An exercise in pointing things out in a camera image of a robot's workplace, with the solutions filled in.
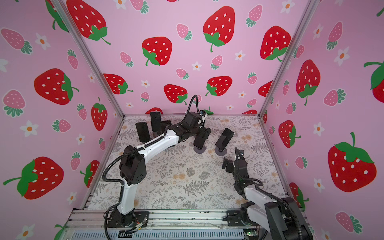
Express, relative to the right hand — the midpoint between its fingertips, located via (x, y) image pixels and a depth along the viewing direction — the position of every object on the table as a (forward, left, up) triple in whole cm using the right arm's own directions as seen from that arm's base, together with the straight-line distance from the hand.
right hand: (231, 158), depth 89 cm
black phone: (+10, +58, +7) cm, 59 cm away
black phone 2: (+19, +52, +8) cm, 56 cm away
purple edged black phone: (+8, +21, +4) cm, 23 cm away
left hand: (+12, +17, +13) cm, 24 cm away
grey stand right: (+6, +7, -5) cm, 11 cm away
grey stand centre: (+7, +21, -6) cm, 23 cm away
